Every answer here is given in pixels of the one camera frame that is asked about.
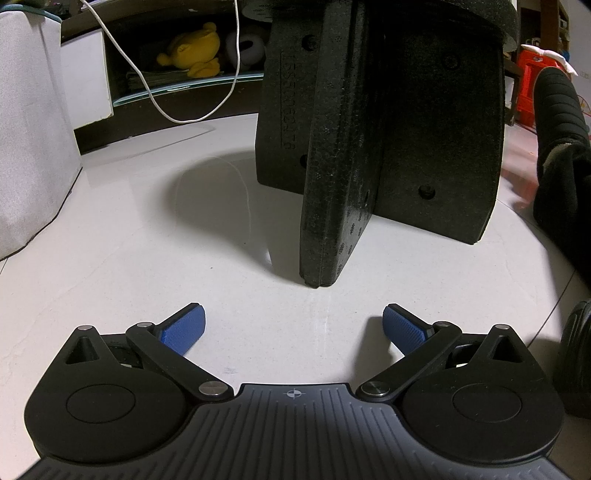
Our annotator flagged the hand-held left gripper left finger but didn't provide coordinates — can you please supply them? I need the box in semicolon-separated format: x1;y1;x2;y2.
65;302;232;401

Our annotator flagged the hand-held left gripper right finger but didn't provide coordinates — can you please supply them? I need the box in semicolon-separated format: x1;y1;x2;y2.
356;303;527;400

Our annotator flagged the person's left leg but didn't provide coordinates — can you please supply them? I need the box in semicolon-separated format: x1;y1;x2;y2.
533;143;591;296

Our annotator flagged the black foam stool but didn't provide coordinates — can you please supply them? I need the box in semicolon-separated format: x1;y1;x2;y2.
244;0;519;289

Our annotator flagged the white cloth covered box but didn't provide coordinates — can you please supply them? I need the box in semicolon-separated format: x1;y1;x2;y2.
0;9;85;261

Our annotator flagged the red plastic stool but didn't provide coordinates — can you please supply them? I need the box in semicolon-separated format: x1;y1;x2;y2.
515;48;548;127

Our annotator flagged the low wooden cabinet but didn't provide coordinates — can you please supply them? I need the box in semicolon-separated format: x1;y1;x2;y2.
59;0;278;155

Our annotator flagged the yellow plush toy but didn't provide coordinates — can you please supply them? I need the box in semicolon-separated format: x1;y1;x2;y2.
156;22;223;78

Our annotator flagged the black and white plush toy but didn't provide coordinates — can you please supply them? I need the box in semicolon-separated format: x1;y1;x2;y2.
225;25;269;71

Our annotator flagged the white cable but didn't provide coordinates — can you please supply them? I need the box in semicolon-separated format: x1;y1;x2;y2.
82;0;242;124

